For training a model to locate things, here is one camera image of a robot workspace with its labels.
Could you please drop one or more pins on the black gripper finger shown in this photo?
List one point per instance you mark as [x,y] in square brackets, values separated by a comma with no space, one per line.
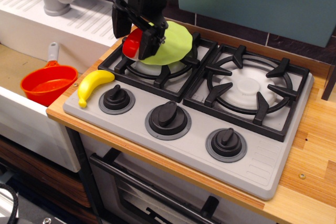
[121,21]
[150,42]

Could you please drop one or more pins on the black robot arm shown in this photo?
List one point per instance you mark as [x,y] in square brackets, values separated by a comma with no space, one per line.
[147,15]

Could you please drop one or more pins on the light green plastic plate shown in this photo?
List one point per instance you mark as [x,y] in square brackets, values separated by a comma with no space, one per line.
[178,43]

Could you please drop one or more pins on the yellow toy banana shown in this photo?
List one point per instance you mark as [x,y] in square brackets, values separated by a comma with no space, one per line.
[90,82]

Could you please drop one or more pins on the black left stove knob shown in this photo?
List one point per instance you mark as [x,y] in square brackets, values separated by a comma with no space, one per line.
[116,101]

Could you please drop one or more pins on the black stove knob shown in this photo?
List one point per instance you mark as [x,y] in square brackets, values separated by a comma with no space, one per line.
[168,121]
[116,101]
[226,145]

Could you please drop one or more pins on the black middle stove knob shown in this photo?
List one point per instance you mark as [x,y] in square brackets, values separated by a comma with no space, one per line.
[168,121]

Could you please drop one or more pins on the white toy sink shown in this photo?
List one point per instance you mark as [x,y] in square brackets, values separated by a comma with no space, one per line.
[83,34]

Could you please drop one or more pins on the orange plastic pot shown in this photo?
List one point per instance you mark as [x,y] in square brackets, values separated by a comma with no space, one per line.
[46,84]

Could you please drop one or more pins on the white right burner cap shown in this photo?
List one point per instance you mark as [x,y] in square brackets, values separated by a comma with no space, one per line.
[247,82]

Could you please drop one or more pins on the grey toy stove top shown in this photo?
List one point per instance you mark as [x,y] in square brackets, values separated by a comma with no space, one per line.
[257,173]

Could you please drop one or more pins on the black right burner grate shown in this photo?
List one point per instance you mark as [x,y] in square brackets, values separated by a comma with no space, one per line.
[292,85]

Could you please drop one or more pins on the black right stove knob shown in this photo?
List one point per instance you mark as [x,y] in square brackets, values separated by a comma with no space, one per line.
[226,145]

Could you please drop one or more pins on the toy oven door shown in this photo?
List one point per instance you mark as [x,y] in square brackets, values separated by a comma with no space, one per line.
[147,192]

